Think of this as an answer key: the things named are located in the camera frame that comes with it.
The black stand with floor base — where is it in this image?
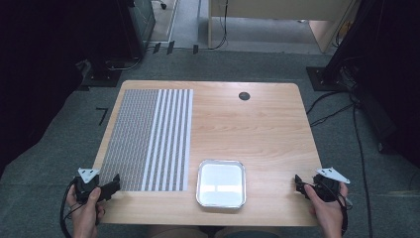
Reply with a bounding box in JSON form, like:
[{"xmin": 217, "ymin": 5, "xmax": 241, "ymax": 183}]
[{"xmin": 79, "ymin": 0, "xmax": 140, "ymax": 89}]

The grey floor cable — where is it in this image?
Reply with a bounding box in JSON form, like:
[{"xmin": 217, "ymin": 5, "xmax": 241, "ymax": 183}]
[{"xmin": 104, "ymin": 55, "xmax": 144, "ymax": 72}]

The grey white striped placemat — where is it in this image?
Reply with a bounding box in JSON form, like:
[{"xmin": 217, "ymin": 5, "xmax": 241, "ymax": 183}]
[{"xmin": 97, "ymin": 88, "xmax": 194, "ymax": 192}]

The light wooden desk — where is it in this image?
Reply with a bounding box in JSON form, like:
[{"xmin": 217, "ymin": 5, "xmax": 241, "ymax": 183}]
[{"xmin": 207, "ymin": 0, "xmax": 362, "ymax": 55}]

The black tape corner mark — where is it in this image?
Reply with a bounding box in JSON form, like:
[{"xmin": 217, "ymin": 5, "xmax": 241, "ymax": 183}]
[{"xmin": 95, "ymin": 106, "xmax": 109, "ymax": 127}]

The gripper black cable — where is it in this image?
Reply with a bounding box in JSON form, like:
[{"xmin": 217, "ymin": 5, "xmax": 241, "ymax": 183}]
[
  {"xmin": 302, "ymin": 180, "xmax": 350, "ymax": 236},
  {"xmin": 59, "ymin": 179, "xmax": 84, "ymax": 238}
]

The long black floor cable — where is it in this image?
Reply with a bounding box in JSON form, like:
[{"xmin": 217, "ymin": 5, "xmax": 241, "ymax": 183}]
[{"xmin": 352, "ymin": 103, "xmax": 374, "ymax": 238}]

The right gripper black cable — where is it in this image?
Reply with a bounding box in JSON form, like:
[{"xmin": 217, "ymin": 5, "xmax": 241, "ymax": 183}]
[{"xmin": 302, "ymin": 180, "xmax": 350, "ymax": 236}]

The dark glass cabinet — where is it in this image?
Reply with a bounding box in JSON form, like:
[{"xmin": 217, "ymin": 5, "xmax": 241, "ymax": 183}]
[{"xmin": 127, "ymin": 0, "xmax": 157, "ymax": 52}]

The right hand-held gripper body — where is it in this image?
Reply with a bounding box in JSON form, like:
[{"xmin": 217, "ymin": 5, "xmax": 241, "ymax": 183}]
[{"xmin": 311, "ymin": 167, "xmax": 352, "ymax": 203}]

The person's leg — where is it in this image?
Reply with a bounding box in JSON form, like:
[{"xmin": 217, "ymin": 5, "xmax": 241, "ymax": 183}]
[
  {"xmin": 214, "ymin": 226, "xmax": 282, "ymax": 238},
  {"xmin": 145, "ymin": 225, "xmax": 210, "ymax": 238}
]

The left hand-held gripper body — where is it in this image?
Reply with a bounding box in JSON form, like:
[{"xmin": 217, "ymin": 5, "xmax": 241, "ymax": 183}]
[{"xmin": 72, "ymin": 167, "xmax": 101, "ymax": 204}]

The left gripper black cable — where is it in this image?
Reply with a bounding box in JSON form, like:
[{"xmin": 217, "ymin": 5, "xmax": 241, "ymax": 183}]
[{"xmin": 59, "ymin": 179, "xmax": 84, "ymax": 238}]

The person's right hand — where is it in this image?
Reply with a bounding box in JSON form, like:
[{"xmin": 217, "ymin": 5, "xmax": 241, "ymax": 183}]
[{"xmin": 303, "ymin": 181, "xmax": 350, "ymax": 232}]

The person's left hand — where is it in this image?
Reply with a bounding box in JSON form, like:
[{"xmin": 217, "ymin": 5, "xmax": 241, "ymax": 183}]
[{"xmin": 65, "ymin": 185, "xmax": 107, "ymax": 232}]

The black stand with base plate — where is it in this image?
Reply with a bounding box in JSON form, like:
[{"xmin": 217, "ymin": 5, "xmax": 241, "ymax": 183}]
[{"xmin": 305, "ymin": 0, "xmax": 375, "ymax": 92}]

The black hanging cable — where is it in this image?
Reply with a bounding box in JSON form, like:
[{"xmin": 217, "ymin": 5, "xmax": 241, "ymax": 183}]
[{"xmin": 208, "ymin": 0, "xmax": 230, "ymax": 52}]

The person's right leg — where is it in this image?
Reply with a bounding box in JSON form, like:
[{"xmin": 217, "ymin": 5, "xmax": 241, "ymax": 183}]
[{"xmin": 214, "ymin": 226, "xmax": 282, "ymax": 238}]

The person's left leg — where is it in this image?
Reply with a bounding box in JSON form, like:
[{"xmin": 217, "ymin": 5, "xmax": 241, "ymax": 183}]
[{"xmin": 145, "ymin": 225, "xmax": 210, "ymax": 238}]

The square silver metal tray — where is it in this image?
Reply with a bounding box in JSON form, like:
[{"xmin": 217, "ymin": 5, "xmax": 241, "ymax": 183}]
[{"xmin": 195, "ymin": 159, "xmax": 248, "ymax": 209}]

